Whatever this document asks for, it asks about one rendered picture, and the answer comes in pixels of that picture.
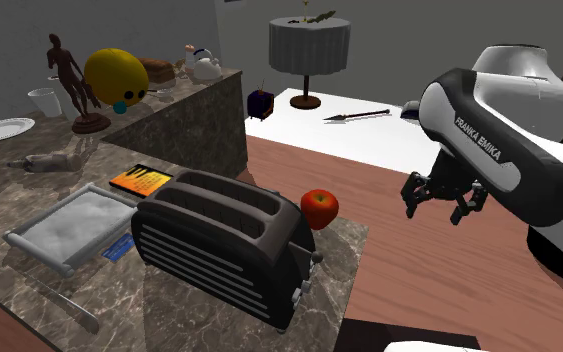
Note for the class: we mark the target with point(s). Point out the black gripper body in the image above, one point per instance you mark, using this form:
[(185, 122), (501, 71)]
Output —
[(449, 178)]

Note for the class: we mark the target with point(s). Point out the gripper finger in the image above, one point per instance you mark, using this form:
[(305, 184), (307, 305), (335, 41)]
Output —
[(471, 202), (415, 192)]

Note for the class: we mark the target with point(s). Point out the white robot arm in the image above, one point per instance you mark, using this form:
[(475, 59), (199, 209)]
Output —
[(520, 102)]

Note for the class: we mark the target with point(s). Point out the white table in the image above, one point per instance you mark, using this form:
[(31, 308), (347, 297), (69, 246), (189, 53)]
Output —
[(359, 141)]

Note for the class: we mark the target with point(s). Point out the white and blue object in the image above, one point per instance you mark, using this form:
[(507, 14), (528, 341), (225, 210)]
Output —
[(409, 111)]

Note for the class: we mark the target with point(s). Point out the red apple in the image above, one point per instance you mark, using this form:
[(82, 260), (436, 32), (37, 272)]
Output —
[(319, 207)]

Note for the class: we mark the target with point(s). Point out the dark blue small box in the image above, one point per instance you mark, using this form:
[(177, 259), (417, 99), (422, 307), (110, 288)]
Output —
[(260, 103)]

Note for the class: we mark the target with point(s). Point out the black toaster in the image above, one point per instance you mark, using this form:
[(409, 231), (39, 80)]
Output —
[(222, 244)]

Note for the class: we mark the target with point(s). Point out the white teapot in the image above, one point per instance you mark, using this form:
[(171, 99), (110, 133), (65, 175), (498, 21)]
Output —
[(207, 68)]

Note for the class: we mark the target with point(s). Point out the small bottle with orange cap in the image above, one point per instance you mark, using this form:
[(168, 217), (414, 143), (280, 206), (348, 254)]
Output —
[(190, 56)]

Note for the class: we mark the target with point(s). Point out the orange book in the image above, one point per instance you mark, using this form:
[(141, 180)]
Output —
[(140, 180)]

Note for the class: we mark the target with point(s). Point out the brown bread loaf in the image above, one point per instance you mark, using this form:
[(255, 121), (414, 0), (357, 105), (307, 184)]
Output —
[(158, 70)]

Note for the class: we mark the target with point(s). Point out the blue card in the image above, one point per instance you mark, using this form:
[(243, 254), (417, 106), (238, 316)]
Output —
[(118, 247)]

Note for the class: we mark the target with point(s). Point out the yellow round toy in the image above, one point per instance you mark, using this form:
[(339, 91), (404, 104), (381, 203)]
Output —
[(113, 75)]

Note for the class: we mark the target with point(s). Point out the grey framed tray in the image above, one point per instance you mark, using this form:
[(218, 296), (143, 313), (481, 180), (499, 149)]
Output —
[(74, 226)]

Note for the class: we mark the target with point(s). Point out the grey knife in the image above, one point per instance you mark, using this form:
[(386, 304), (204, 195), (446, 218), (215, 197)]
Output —
[(74, 308)]

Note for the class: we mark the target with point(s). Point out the grey lying bottle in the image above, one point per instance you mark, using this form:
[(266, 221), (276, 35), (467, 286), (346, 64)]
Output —
[(49, 163)]

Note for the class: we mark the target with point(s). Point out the brown human figure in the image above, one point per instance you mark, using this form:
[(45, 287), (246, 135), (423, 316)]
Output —
[(69, 68)]

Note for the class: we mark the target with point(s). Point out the white cup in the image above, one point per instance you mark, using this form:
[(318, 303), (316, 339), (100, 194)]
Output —
[(46, 102)]

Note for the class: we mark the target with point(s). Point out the white plate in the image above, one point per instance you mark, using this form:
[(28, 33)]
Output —
[(0, 129)]

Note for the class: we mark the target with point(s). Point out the grey draped pedestal table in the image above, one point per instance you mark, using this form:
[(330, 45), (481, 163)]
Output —
[(309, 46)]

